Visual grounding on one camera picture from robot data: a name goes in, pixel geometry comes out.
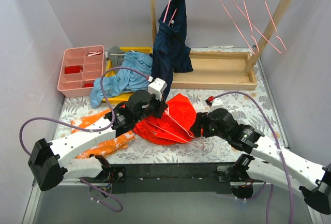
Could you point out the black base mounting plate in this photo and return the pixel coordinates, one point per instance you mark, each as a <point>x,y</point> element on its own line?
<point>172,177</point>

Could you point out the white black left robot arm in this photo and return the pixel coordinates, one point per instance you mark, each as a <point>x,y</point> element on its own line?
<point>54,161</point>

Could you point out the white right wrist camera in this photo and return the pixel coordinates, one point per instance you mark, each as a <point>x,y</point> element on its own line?
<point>213,103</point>

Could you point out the grey garment in tray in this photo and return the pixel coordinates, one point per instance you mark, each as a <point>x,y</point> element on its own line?
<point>115,56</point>

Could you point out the pink divided organizer bin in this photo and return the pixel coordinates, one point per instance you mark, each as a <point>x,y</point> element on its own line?
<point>92,60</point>

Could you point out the floral patterned table mat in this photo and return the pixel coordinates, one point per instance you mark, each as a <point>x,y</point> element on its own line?
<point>255,108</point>

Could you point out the wooden clothes rack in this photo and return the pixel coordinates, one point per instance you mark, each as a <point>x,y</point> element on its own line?
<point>228,70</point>

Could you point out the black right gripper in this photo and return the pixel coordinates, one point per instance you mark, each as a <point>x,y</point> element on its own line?
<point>197,124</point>

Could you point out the orange white tie-dye shorts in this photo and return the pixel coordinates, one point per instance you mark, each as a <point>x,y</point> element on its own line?
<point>107,147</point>

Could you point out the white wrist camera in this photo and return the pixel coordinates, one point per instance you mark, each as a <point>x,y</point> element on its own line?
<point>156,87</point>
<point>213,103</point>

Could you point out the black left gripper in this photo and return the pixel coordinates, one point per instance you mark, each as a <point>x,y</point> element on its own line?
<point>160,108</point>

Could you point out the navy blue mesh shorts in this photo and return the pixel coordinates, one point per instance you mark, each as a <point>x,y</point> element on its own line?
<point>170,53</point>

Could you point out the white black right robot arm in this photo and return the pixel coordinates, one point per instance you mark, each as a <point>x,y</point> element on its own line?
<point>262,160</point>

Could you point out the pink wire hanger with navy shorts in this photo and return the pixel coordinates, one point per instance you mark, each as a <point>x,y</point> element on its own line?
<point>171,11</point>

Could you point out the bright red-orange shorts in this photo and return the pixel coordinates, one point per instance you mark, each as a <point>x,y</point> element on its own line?
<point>170,123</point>

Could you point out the red item in bin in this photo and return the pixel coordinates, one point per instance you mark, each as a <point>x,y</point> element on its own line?
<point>73,69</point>

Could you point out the aluminium frame rail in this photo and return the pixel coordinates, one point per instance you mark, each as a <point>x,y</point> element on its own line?
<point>44,179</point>

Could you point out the light blue shorts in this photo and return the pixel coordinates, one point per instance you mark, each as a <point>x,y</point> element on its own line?
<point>126,80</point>

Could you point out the yellow plastic tray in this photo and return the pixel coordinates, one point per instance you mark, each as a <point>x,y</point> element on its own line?
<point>124,96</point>

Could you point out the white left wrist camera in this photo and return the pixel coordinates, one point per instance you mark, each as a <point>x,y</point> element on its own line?
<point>156,87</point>

